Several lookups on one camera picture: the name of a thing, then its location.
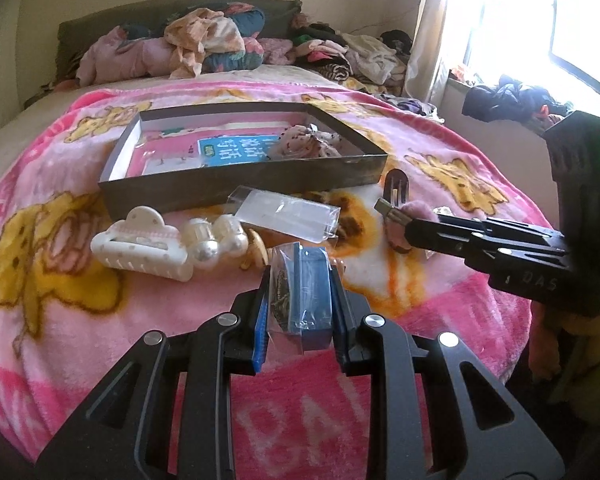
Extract pink fluffy hair tie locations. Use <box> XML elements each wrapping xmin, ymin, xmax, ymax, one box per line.
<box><xmin>384</xmin><ymin>200</ymin><xmax>434</xmax><ymax>254</ymax></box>

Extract dark clothes on sill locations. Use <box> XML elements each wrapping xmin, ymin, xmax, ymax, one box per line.
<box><xmin>461</xmin><ymin>73</ymin><xmax>577</xmax><ymax>135</ymax></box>

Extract white claw hair clip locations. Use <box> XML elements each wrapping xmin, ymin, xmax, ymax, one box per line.
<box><xmin>90</xmin><ymin>205</ymin><xmax>194</xmax><ymax>284</ymax></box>

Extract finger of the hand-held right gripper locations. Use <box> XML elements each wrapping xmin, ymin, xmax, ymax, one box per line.
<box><xmin>463</xmin><ymin>244</ymin><xmax>572</xmax><ymax>282</ymax></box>
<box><xmin>374</xmin><ymin>198</ymin><xmax>569</xmax><ymax>257</ymax></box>

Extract floral scrunchie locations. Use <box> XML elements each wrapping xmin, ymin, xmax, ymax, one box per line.
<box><xmin>269</xmin><ymin>122</ymin><xmax>343</xmax><ymax>161</ymax></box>

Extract brown snap hair clip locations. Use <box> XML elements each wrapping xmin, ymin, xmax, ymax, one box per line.
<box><xmin>382</xmin><ymin>169</ymin><xmax>412</xmax><ymax>207</ymax></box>

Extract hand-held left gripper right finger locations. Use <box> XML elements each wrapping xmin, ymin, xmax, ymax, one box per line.
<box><xmin>330</xmin><ymin>267</ymin><xmax>566</xmax><ymax>480</ymax></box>

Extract peach floral cloth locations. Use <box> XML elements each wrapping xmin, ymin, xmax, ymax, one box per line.
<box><xmin>163</xmin><ymin>9</ymin><xmax>246</xmax><ymax>79</ymax></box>

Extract window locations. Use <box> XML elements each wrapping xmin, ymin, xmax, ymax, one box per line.
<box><xmin>445</xmin><ymin>0</ymin><xmax>600</xmax><ymax>131</ymax></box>

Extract dark cardboard box tray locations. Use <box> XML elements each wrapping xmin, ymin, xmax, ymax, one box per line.
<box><xmin>98</xmin><ymin>101</ymin><xmax>390</xmax><ymax>222</ymax></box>

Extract pearl hair clip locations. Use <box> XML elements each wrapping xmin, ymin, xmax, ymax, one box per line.
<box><xmin>182</xmin><ymin>214</ymin><xmax>251</xmax><ymax>274</ymax></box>

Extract dark floral quilt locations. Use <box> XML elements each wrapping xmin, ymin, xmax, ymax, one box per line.
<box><xmin>200</xmin><ymin>2</ymin><xmax>267</xmax><ymax>74</ymax></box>

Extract pink card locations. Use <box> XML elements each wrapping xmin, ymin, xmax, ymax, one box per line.
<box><xmin>139</xmin><ymin>130</ymin><xmax>202</xmax><ymax>177</ymax></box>

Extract blue printed booklet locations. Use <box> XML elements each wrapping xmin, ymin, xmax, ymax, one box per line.
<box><xmin>196</xmin><ymin>134</ymin><xmax>287</xmax><ymax>169</ymax></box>

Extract blue card packet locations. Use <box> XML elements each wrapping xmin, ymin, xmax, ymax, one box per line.
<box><xmin>267</xmin><ymin>242</ymin><xmax>337</xmax><ymax>354</ymax></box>

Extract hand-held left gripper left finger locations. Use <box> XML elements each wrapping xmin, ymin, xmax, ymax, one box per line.
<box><xmin>32</xmin><ymin>265</ymin><xmax>273</xmax><ymax>480</ymax></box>

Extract white curtain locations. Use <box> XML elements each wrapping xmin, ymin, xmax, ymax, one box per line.
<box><xmin>404</xmin><ymin>0</ymin><xmax>462</xmax><ymax>107</ymax></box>

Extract pink printed blanket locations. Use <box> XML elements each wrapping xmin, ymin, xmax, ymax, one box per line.
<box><xmin>0</xmin><ymin>78</ymin><xmax>556</xmax><ymax>463</ymax></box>

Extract person's right hand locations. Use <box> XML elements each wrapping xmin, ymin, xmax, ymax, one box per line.
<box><xmin>532</xmin><ymin>305</ymin><xmax>600</xmax><ymax>387</ymax></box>

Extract clear plastic packet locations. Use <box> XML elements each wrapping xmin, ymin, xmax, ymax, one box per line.
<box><xmin>227</xmin><ymin>184</ymin><xmax>342</xmax><ymax>247</ymax></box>

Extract pile of mixed clothes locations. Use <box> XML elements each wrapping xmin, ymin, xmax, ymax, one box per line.
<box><xmin>289</xmin><ymin>22</ymin><xmax>412</xmax><ymax>97</ymax></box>

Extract pink garment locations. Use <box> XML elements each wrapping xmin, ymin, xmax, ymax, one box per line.
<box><xmin>76</xmin><ymin>26</ymin><xmax>182</xmax><ymax>87</ymax></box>

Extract purple cloth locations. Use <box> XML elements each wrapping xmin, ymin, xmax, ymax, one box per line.
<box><xmin>379</xmin><ymin>92</ymin><xmax>447</xmax><ymax>122</ymax></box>

